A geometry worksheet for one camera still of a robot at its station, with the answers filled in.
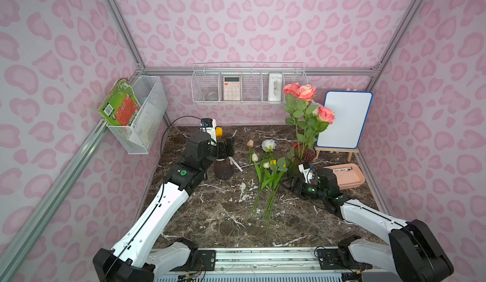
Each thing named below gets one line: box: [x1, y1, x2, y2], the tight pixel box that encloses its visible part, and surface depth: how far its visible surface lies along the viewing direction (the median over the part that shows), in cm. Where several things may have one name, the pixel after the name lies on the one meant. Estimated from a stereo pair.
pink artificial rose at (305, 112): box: [292, 84, 318, 158], surface depth 75 cm
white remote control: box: [267, 73, 283, 102], surface depth 94 cm
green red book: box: [98, 77, 142, 127], surface depth 73 cm
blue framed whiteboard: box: [316, 91, 373, 149], surface depth 91 cm
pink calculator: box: [222, 75, 242, 102], surface depth 95 cm
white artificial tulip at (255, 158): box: [251, 153, 262, 214], surface depth 99 cm
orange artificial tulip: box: [215, 126, 224, 143], surface depth 76 cm
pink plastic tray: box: [323, 163, 366, 190], surface depth 99 cm
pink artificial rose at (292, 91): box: [283, 82, 301, 131], surface depth 78 cm
